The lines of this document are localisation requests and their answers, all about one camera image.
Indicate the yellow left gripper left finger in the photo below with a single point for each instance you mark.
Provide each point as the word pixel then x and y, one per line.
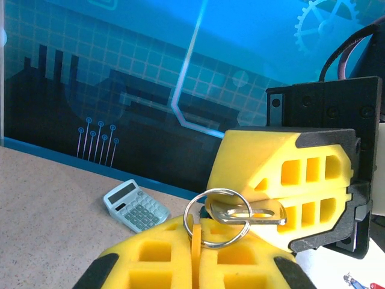
pixel 144 262

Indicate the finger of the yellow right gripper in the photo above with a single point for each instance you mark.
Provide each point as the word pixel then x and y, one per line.
pixel 343 216
pixel 240 162

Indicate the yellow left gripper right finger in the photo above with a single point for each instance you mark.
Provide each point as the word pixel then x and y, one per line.
pixel 240 265

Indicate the silver metal keyring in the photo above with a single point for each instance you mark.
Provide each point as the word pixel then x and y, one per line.
pixel 219 245

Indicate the yellow key tag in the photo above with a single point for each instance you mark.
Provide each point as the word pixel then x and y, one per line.
pixel 196 241

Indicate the grey pocket calculator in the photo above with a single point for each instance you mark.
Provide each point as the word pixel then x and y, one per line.
pixel 135 207

